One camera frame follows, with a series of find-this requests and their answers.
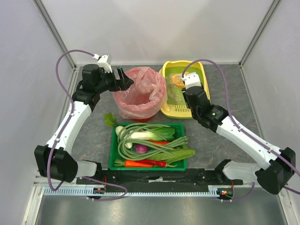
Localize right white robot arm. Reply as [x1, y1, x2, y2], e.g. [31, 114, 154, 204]
[182, 86, 296, 195]

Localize orange carrot front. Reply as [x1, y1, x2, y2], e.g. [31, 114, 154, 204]
[114, 159, 154, 168]

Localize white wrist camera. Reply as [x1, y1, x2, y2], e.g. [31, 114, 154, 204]
[182, 72, 202, 89]
[93, 54, 113, 73]

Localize yellow litter box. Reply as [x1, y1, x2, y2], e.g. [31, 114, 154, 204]
[159, 60, 210, 119]

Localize orange carrot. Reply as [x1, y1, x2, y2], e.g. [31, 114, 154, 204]
[114, 159, 154, 168]
[149, 140, 169, 145]

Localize green long beans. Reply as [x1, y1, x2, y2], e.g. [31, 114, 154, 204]
[117, 123, 188, 161]

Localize grey slotted cable duct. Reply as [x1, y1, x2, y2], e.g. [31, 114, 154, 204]
[43, 186, 228, 197]

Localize pink plastic bin liner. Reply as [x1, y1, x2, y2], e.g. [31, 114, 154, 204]
[113, 67, 167, 119]

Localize red trash bin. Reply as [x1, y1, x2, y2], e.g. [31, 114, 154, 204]
[132, 114, 155, 123]

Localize green vegetable tray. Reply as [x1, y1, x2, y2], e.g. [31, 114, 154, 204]
[109, 123, 188, 171]

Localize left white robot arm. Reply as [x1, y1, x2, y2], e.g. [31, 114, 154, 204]
[34, 64, 134, 182]

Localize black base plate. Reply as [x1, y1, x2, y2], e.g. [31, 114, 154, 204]
[76, 169, 243, 188]

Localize grey cat litter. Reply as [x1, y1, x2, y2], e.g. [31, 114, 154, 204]
[165, 74, 186, 105]

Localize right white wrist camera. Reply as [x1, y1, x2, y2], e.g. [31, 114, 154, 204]
[182, 72, 202, 89]

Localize green lettuce leaf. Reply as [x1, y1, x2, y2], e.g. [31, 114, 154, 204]
[148, 146, 195, 164]

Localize white radish with leaves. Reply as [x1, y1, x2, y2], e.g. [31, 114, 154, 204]
[104, 113, 124, 136]

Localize red chili pepper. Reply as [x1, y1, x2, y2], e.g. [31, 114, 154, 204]
[139, 159, 176, 168]

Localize orange litter scoop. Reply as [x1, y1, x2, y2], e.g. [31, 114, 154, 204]
[171, 74, 185, 88]

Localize white small mushroom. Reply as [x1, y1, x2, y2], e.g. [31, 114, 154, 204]
[125, 142, 133, 149]

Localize purple onion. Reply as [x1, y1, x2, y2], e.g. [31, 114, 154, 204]
[134, 144, 149, 154]

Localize white green leek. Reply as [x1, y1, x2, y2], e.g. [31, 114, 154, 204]
[130, 131, 164, 141]

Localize orange carrot middle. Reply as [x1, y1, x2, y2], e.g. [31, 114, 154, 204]
[149, 140, 169, 145]

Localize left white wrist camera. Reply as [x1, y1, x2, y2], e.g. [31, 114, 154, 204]
[93, 54, 113, 73]

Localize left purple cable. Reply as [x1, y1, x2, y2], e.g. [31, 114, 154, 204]
[47, 49, 99, 192]

